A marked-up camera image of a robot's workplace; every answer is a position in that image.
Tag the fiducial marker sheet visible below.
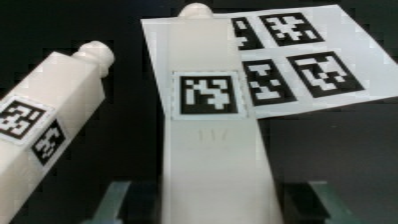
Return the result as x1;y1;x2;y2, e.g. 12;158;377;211
140;3;398;120

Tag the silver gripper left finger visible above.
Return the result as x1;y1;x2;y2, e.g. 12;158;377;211
80;181;131;224

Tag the white desk leg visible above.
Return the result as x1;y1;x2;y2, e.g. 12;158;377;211
162;3;282;224
0;41;115;224

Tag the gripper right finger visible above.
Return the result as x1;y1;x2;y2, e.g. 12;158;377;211
309;181;368;224

